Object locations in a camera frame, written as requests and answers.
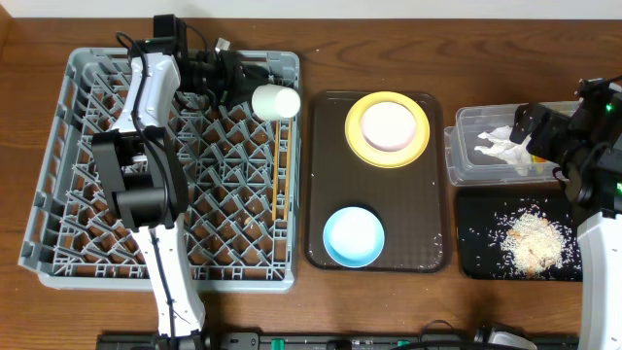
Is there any white paper cup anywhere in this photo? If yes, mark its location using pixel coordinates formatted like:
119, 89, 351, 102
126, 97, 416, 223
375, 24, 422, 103
251, 84, 301, 122

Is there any white tissue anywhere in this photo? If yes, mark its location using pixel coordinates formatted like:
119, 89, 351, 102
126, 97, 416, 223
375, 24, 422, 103
474, 125, 532, 176

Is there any leftover rice pile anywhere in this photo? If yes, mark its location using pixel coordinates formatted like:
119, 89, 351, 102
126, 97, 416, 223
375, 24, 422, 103
471, 204, 582, 281

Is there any pink small plate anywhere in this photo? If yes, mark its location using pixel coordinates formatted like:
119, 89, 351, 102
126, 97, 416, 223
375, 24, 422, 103
361, 102, 416, 152

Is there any yellow plate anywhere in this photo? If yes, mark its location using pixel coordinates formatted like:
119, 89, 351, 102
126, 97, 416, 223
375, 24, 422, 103
345, 91, 432, 168

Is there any light blue bowl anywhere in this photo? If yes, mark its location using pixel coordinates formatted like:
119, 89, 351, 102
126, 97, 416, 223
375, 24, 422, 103
322, 206, 386, 268

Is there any green yellow snack wrapper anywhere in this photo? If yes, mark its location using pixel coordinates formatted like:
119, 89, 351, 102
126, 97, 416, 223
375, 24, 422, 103
531, 155, 551, 164

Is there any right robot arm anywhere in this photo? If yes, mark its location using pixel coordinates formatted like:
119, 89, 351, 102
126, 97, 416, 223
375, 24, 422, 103
509, 77, 621, 349

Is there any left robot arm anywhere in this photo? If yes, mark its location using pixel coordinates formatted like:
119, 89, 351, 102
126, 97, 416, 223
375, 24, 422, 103
91, 15, 270, 349

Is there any grey plastic dishwasher rack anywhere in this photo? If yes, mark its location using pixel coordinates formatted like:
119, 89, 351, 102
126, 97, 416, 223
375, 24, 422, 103
18, 48, 301, 293

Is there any clear plastic bin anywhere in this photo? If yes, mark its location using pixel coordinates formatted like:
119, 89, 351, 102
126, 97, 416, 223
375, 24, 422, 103
444, 104, 555, 187

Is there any black plastic tray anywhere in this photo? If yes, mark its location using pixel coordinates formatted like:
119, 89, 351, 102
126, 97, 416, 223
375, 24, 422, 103
456, 188, 582, 282

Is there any dark brown serving tray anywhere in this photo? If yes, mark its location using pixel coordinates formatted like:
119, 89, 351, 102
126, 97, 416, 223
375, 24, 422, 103
303, 91, 451, 273

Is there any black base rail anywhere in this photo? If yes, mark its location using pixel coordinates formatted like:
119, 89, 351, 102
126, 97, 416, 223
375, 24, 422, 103
95, 331, 582, 350

